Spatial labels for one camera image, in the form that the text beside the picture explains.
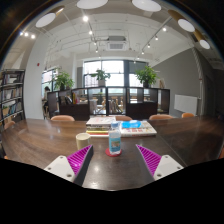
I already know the white wall radiator panel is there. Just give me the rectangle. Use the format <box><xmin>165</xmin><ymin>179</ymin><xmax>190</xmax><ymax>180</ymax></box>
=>
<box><xmin>174</xmin><ymin>95</ymin><xmax>198</xmax><ymax>114</ymax></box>

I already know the round ceiling lamp centre-right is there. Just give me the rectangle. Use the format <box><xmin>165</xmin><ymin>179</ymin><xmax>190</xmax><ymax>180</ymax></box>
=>
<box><xmin>132</xmin><ymin>0</ymin><xmax>161</xmax><ymax>12</ymax></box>

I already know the middle potted green plant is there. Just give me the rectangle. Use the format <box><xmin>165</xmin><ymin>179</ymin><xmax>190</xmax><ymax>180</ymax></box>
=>
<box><xmin>91</xmin><ymin>69</ymin><xmax>111</xmax><ymax>87</ymax></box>

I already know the left potted green plant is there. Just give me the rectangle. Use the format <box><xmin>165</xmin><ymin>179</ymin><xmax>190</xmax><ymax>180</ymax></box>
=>
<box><xmin>53</xmin><ymin>71</ymin><xmax>74</xmax><ymax>91</ymax></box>

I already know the potted green plant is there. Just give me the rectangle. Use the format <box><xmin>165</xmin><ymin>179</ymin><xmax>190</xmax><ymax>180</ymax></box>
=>
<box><xmin>91</xmin><ymin>69</ymin><xmax>111</xmax><ymax>87</ymax></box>
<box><xmin>53</xmin><ymin>71</ymin><xmax>74</xmax><ymax>91</ymax></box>
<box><xmin>135</xmin><ymin>66</ymin><xmax>158</xmax><ymax>88</ymax></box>

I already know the seated person in background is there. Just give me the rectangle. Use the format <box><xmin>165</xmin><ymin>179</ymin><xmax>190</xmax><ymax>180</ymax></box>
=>
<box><xmin>42</xmin><ymin>86</ymin><xmax>50</xmax><ymax>115</ymax></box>

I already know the orange chair centre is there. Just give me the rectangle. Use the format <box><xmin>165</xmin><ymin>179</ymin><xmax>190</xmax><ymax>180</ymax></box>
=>
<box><xmin>115</xmin><ymin>116</ymin><xmax>132</xmax><ymax>121</ymax></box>

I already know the round ceiling lamp centre-left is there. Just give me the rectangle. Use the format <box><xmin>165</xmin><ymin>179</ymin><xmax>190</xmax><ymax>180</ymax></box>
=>
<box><xmin>77</xmin><ymin>0</ymin><xmax>108</xmax><ymax>9</ymax></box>

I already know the orange chair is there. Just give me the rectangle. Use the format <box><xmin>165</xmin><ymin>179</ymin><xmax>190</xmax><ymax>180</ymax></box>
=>
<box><xmin>115</xmin><ymin>116</ymin><xmax>132</xmax><ymax>121</ymax></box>
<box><xmin>182</xmin><ymin>113</ymin><xmax>195</xmax><ymax>118</ymax></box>
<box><xmin>149</xmin><ymin>114</ymin><xmax>174</xmax><ymax>120</ymax></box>
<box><xmin>51</xmin><ymin>115</ymin><xmax>75</xmax><ymax>121</ymax></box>

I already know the orange chair far right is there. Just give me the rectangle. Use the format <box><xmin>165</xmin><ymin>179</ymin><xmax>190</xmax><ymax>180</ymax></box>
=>
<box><xmin>182</xmin><ymin>113</ymin><xmax>195</xmax><ymax>118</ymax></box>

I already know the dark low shelf divider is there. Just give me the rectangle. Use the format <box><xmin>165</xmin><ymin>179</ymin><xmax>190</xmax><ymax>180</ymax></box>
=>
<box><xmin>47</xmin><ymin>86</ymin><xmax>170</xmax><ymax>121</ymax></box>

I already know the orange chair far left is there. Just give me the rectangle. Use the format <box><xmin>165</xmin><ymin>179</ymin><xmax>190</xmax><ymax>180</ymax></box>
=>
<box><xmin>51</xmin><ymin>115</ymin><xmax>75</xmax><ymax>121</ymax></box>

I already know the right potted green plant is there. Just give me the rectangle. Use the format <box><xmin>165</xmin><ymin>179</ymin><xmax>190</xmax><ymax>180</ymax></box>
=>
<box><xmin>135</xmin><ymin>66</ymin><xmax>158</xmax><ymax>88</ymax></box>

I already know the red round coaster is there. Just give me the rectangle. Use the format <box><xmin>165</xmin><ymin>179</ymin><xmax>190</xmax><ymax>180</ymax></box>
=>
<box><xmin>105</xmin><ymin>148</ymin><xmax>122</xmax><ymax>157</ymax></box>

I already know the ceiling air conditioner unit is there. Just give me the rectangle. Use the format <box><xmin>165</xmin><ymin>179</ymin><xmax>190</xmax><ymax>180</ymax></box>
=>
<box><xmin>107</xmin><ymin>36</ymin><xmax>127</xmax><ymax>51</ymax></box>

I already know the tall bookshelf at left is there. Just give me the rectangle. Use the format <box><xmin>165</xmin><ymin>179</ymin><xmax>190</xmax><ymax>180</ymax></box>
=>
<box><xmin>0</xmin><ymin>69</ymin><xmax>25</xmax><ymax>129</ymax></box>

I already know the round ceiling lamp far right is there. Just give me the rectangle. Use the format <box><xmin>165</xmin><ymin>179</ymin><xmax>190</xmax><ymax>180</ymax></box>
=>
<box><xmin>194</xmin><ymin>30</ymin><xmax>210</xmax><ymax>49</ymax></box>

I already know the stack of books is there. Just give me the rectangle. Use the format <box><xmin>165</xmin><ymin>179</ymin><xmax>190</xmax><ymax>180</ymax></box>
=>
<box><xmin>86</xmin><ymin>116</ymin><xmax>116</xmax><ymax>136</ymax></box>

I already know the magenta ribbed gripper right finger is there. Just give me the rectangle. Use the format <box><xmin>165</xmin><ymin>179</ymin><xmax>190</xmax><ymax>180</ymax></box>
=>
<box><xmin>137</xmin><ymin>145</ymin><xmax>183</xmax><ymax>180</ymax></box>

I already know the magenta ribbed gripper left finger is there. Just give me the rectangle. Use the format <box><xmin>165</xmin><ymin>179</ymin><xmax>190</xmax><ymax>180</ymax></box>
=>
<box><xmin>44</xmin><ymin>145</ymin><xmax>93</xmax><ymax>186</ymax></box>

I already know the clear water bottle blue cap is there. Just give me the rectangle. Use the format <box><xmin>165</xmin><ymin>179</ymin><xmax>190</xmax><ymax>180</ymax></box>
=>
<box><xmin>109</xmin><ymin>121</ymin><xmax>121</xmax><ymax>155</ymax></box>

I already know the round ceiling lamp left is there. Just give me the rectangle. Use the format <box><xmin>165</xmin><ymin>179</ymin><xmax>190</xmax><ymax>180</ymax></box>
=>
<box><xmin>36</xmin><ymin>6</ymin><xmax>64</xmax><ymax>28</ymax></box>

